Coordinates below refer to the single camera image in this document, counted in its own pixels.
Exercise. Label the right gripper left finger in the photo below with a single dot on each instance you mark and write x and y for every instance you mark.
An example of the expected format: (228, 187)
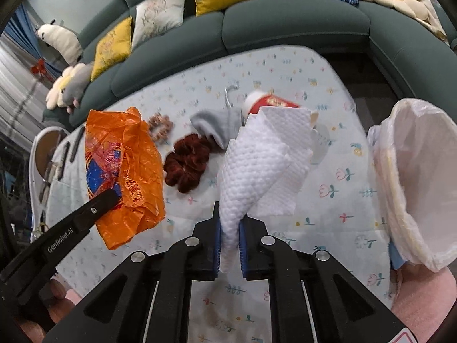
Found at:
(146, 298)

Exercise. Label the orange plastic bag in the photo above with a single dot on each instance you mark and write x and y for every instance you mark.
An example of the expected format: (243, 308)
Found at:
(120, 155)

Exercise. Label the white paper towel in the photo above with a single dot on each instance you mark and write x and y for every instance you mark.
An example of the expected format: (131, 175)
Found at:
(263, 170)

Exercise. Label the metal clip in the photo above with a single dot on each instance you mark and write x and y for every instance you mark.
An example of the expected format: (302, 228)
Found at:
(228, 90)

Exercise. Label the black remote control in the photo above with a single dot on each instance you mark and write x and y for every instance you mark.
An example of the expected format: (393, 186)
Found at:
(63, 161)
(77, 142)

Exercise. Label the white plush pillow toy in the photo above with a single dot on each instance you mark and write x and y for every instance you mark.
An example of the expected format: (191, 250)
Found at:
(61, 39)

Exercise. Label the daisy plush cushion left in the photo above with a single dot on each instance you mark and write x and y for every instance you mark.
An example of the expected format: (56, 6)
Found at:
(54, 97)

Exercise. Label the grey plush toy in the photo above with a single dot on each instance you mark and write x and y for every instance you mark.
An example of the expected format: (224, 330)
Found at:
(73, 91)

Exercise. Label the grey sock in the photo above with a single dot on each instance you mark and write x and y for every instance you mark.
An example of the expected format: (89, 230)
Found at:
(219, 126)

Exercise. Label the red white paper cup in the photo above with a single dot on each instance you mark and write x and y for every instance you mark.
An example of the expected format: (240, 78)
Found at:
(271, 103)

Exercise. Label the white chair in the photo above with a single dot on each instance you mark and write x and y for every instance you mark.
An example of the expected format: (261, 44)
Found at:
(40, 169)

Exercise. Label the pale floral cushion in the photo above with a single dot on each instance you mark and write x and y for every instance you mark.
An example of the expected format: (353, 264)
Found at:
(155, 18)

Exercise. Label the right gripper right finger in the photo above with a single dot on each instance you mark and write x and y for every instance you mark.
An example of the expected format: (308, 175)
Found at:
(313, 297)

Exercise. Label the small yellow embroidered cushion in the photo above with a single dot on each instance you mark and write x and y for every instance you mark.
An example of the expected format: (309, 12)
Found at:
(113, 48)

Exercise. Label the white bag lined bin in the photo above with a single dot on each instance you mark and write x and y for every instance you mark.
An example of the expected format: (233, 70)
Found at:
(414, 154)

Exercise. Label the beige patterned scrunchie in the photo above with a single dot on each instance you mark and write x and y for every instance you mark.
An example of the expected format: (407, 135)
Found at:
(160, 127)

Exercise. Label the dark green sectional sofa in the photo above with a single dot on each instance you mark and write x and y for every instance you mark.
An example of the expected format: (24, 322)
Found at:
(414, 61)

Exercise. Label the dark red velvet scrunchie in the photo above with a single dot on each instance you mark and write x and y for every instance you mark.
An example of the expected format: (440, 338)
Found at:
(185, 165)

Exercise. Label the floral pale blue tablecloth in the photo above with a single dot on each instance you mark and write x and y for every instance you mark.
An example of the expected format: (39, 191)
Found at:
(337, 207)

